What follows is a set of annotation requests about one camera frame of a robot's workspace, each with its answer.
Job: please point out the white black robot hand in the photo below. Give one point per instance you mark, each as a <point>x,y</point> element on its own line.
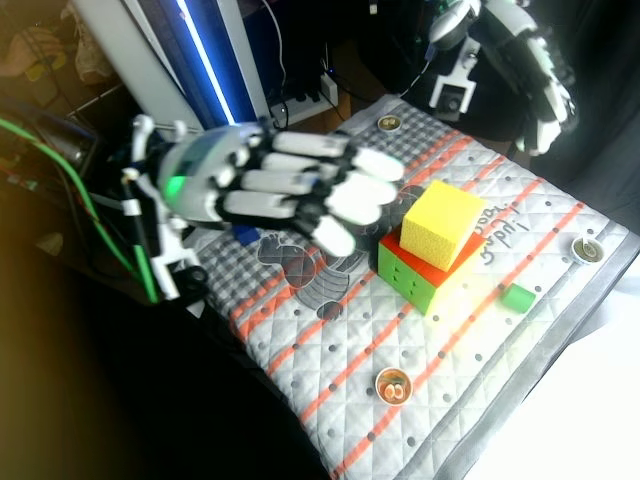
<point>200,170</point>
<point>545,75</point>

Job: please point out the yellow foam cube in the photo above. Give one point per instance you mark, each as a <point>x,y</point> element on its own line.
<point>440,220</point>

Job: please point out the green cylinder block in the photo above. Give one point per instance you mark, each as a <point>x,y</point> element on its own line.
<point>517,298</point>

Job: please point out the Rubik's cube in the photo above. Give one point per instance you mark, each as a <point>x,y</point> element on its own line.
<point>410,280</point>

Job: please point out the white panel with blue light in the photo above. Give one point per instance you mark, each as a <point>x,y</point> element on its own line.
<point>215,65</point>

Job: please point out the white column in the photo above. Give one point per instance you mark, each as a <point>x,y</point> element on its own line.
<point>130,60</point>

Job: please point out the white power strip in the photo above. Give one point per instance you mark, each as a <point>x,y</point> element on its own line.
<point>327,90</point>

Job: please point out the grey quilt with bear print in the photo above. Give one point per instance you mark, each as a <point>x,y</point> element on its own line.
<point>350,360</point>

